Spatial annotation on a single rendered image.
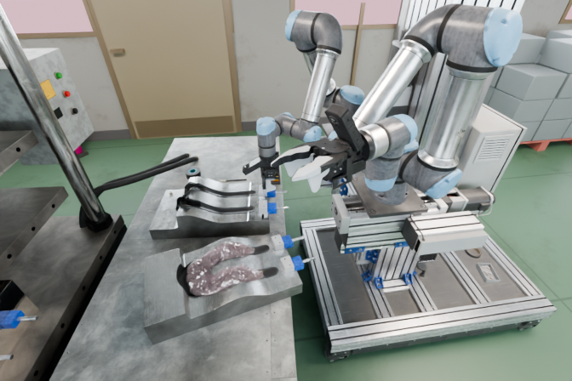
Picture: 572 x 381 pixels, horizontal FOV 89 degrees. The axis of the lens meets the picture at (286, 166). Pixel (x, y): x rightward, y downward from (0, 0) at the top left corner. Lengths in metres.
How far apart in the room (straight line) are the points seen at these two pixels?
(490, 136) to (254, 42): 2.63
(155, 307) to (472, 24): 1.14
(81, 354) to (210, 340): 0.38
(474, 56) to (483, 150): 0.65
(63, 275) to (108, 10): 2.66
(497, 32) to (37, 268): 1.67
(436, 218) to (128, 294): 1.18
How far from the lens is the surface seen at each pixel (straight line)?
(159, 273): 1.13
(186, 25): 3.41
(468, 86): 0.88
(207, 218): 1.26
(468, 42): 0.85
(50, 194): 1.44
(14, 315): 1.29
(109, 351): 1.18
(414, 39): 0.89
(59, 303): 1.38
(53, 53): 1.61
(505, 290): 2.23
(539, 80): 3.80
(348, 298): 1.84
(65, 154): 1.36
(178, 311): 1.03
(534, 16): 4.87
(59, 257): 1.55
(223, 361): 1.05
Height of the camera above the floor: 1.77
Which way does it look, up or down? 35 degrees down
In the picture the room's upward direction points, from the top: straight up
